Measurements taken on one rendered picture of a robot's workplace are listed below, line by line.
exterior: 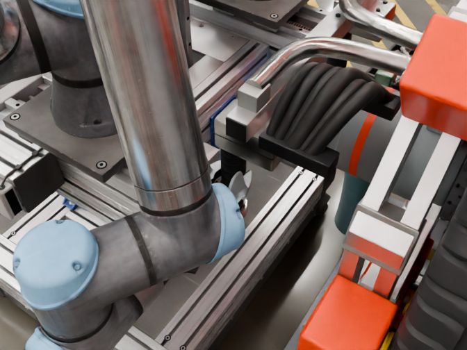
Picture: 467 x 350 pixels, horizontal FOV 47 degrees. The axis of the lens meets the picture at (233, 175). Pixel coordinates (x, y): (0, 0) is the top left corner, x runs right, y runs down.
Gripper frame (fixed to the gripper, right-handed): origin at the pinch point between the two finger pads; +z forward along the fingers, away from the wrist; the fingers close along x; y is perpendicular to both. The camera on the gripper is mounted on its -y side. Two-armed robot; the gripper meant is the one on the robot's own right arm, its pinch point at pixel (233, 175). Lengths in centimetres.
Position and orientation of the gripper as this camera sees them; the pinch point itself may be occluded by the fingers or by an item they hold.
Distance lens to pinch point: 77.7
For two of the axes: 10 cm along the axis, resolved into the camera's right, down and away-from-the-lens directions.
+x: -8.4, -4.1, 3.7
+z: 5.5, -6.2, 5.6
